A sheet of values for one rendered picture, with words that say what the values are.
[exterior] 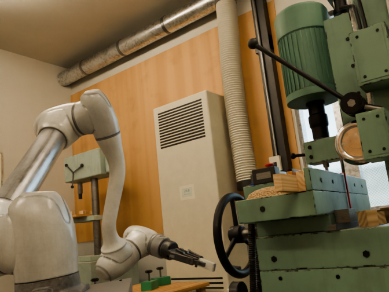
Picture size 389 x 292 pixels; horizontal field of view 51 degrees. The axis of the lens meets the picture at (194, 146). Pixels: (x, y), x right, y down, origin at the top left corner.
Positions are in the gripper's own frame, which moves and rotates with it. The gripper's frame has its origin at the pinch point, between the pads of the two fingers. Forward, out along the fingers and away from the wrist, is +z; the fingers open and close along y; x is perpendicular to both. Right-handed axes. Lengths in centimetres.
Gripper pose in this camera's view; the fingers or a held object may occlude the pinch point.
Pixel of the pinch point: (206, 264)
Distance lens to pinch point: 156.9
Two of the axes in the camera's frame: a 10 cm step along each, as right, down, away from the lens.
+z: 8.0, 1.5, -5.8
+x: -1.9, 9.8, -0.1
